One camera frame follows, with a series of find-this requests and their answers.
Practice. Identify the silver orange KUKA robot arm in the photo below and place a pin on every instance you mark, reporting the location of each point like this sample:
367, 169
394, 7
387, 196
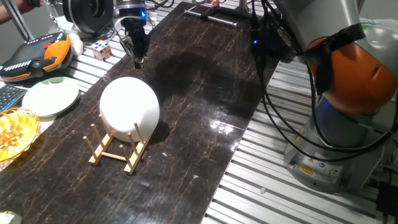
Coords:
326, 18

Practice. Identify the black computer keyboard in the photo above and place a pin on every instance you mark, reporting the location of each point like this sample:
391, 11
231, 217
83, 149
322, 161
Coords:
9, 96

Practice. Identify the dark marble pattern mat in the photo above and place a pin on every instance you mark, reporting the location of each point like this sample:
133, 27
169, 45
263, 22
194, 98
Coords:
202, 102

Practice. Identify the white rounded plastic object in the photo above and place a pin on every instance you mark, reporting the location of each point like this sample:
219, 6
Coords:
76, 45

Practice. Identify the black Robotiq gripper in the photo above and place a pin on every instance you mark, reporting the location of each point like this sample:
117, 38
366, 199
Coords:
136, 23

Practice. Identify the pale green plate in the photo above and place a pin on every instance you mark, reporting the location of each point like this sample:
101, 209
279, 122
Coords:
49, 98

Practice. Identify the small white scrap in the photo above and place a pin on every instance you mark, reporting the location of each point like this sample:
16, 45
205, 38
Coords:
263, 190

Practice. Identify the wooden dish rack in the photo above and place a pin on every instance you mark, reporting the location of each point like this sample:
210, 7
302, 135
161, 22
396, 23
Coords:
133, 158

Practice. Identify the black orange teach pendant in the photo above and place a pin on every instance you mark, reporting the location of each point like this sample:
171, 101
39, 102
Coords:
34, 59

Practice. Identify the white round dish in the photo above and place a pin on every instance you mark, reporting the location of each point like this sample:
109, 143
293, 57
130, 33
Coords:
129, 105

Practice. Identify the person's left hand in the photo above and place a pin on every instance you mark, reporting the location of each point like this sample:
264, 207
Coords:
26, 4

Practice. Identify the silver metal rod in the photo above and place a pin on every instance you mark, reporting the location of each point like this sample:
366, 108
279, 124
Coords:
211, 18

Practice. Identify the black filament spool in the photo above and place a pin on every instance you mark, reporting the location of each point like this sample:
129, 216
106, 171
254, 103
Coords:
90, 14

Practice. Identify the person's left forearm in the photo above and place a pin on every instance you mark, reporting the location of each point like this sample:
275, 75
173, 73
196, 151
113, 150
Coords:
7, 15

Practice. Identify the yellow wicker basket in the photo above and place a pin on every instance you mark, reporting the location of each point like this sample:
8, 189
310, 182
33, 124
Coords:
15, 133

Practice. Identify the aluminium profile post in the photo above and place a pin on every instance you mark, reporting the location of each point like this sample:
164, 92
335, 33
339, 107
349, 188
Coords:
17, 20
243, 4

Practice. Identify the Rubik's cube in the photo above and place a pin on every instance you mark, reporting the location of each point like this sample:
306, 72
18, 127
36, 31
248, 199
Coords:
101, 50

